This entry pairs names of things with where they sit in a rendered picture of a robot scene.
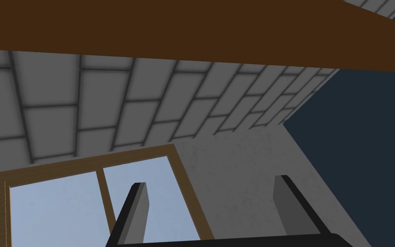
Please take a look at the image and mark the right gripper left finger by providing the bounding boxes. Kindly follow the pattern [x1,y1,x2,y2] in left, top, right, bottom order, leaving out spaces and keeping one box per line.
[107,182,150,246]

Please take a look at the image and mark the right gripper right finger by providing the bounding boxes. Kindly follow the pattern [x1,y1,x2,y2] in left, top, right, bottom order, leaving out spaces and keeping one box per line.
[273,175,332,237]

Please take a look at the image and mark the wooden framed window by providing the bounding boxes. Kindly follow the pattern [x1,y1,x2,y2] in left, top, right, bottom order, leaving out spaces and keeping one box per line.
[0,143,215,247]

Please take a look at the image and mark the brown wooden cupboard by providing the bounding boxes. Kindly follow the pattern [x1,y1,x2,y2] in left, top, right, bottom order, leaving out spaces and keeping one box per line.
[0,0,395,74]

